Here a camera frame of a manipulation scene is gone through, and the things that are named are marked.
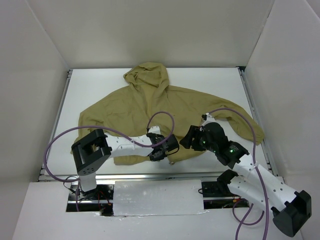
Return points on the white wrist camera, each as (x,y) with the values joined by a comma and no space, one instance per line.
(153,131)
(206,119)

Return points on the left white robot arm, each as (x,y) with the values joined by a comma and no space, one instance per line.
(92,151)

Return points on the white foam front panel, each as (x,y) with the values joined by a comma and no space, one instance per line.
(157,198)

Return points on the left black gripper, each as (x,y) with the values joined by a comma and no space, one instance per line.
(157,152)

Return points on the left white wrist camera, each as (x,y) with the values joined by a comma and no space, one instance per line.
(153,131)

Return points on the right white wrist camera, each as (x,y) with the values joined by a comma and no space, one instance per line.
(206,119)

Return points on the tan hooded zip jacket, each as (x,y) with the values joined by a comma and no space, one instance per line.
(129,108)

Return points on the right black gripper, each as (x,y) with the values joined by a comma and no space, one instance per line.
(196,139)

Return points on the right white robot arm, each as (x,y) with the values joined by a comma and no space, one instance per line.
(290,209)

